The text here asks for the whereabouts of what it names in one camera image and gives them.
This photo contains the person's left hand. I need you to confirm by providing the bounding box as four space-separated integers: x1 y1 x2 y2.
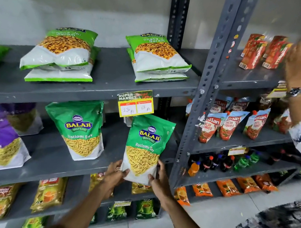
98 157 131 201

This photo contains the person's right hand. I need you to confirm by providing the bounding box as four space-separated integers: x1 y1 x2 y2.
144 158 179 205

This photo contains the green Ratlami Sev packet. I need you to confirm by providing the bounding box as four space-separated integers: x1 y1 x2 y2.
38 93 112 165
118 111 177 189

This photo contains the grey metal shelf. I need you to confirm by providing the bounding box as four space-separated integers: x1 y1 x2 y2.
0 0 213 228

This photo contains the green-white packet stack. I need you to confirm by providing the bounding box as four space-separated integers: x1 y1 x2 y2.
0 10 196 112

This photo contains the person's left forearm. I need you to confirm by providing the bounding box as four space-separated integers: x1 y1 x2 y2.
35 178 113 228

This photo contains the orange packet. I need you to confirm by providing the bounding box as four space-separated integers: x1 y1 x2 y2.
191 181 215 199
253 172 281 193
173 185 193 207
214 177 243 199
234 175 263 196

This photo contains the small yellow price label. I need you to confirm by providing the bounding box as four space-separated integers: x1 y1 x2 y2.
113 199 132 210
266 79 289 101
227 144 247 158

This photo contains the row of soft drink bottles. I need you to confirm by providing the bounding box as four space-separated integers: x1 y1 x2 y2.
186 135 301 194

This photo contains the yellow red price label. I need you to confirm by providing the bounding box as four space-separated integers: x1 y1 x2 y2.
114 85 158 123

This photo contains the row of red sauce pouches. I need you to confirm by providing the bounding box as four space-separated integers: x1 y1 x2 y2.
181 80 301 159

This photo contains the grey metal rack unit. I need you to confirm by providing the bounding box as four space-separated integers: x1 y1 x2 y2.
159 0 301 210

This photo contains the silver wristwatch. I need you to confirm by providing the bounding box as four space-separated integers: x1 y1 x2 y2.
285 85 301 99

